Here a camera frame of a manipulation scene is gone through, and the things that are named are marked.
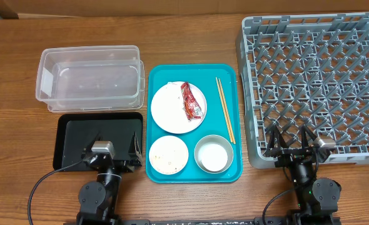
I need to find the black plastic tray bin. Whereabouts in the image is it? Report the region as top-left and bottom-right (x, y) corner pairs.
(53, 112), (143, 170)

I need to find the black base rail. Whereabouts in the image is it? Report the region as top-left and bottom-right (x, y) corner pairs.
(64, 217), (341, 225)

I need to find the clear plastic storage bin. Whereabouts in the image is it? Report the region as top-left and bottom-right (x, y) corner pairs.
(36, 45), (145, 113)

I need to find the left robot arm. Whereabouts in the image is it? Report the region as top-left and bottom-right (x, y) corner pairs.
(76, 134), (143, 224)

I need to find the teal plastic serving tray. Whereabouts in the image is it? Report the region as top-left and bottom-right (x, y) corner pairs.
(145, 64), (243, 184)

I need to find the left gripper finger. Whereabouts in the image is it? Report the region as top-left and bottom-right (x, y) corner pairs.
(89, 133), (102, 149)
(128, 132), (143, 161)

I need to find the left wooden chopstick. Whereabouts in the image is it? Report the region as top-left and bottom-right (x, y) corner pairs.
(215, 77), (236, 144)

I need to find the red snack wrapper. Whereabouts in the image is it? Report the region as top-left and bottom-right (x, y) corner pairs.
(181, 82), (203, 121)

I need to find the large white plate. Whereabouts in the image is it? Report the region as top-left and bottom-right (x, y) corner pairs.
(150, 81), (207, 134)

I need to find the right wooden chopstick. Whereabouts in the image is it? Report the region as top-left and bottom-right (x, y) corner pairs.
(218, 78), (236, 144)

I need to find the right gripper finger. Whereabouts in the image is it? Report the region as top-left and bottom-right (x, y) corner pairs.
(300, 124), (316, 149)
(267, 126), (287, 153)

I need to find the grey dishwasher rack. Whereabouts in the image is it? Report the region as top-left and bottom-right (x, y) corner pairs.
(236, 12), (369, 169)

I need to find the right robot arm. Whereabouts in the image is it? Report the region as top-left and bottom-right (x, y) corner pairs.
(261, 125), (341, 224)

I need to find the wooden chopstick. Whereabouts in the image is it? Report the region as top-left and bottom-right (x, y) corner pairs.
(218, 78), (236, 144)
(215, 77), (236, 144)

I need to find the white paper cup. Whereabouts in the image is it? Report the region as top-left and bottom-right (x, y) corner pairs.
(200, 144), (228, 172)

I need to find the grey-white bowl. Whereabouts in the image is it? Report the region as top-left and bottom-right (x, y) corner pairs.
(194, 134), (234, 174)

